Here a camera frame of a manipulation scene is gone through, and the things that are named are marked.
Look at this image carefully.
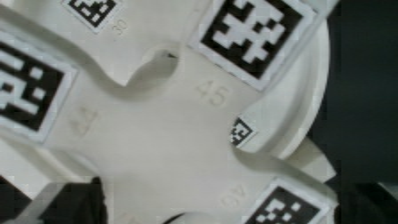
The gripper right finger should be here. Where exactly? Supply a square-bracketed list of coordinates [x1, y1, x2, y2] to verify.
[354, 182, 398, 224]

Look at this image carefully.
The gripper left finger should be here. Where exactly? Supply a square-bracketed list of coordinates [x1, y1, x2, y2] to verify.
[11, 176, 112, 224]

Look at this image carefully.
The white round table top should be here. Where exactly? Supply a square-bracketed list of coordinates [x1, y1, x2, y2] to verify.
[0, 0, 339, 224]

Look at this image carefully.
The white cross-shaped table base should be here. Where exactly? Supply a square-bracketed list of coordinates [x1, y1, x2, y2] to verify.
[0, 0, 339, 224]

